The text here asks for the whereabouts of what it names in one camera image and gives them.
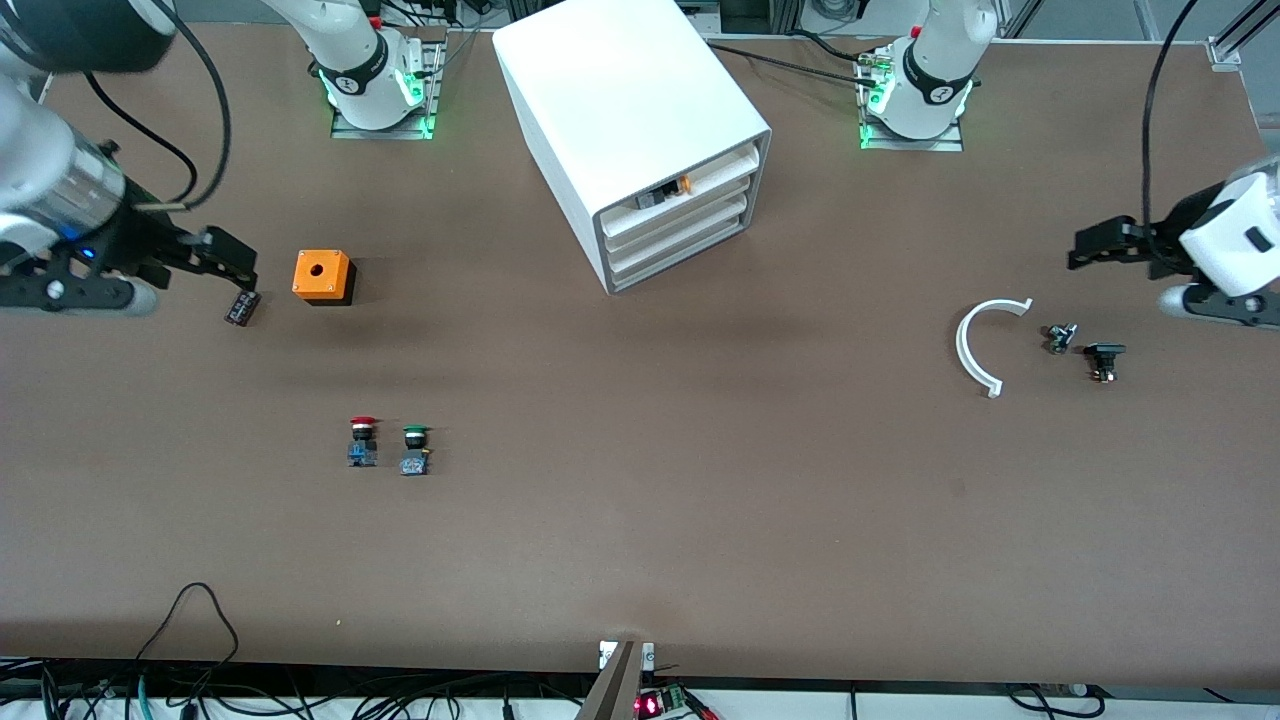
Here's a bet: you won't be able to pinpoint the thin black looped cable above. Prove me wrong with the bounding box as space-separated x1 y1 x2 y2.
135 583 241 691

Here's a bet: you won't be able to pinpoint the black cable behind cabinet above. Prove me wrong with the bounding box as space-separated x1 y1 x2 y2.
705 40 886 86

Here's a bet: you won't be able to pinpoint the white curved plastic arc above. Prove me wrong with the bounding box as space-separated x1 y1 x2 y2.
955 297 1035 400

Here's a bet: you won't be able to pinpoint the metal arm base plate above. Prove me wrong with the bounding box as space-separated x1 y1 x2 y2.
330 40 447 140
857 52 967 153

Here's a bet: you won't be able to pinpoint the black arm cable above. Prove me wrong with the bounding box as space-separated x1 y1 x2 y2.
1140 0 1201 251
85 0 233 213

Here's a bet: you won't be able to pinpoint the orange box with black base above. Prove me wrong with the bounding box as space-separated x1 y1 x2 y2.
292 250 357 307

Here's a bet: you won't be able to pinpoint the circuit board with red light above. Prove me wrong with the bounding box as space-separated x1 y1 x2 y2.
635 685 716 720

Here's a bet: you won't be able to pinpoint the tangled black cables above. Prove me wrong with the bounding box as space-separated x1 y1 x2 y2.
0 655 601 720

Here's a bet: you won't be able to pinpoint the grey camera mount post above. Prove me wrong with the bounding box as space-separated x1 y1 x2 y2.
575 640 656 720

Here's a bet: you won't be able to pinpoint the black push button switch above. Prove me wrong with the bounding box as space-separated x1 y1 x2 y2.
1084 343 1128 385

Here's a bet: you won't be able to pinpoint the white plastic drawer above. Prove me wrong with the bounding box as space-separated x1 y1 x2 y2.
598 140 769 238
608 205 769 293
605 182 769 278
601 160 769 259

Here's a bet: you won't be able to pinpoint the small electronic component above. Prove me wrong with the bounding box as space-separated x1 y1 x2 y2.
637 176 693 211

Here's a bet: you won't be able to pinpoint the aluminium frame profile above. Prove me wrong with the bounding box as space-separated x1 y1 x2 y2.
1205 0 1280 71

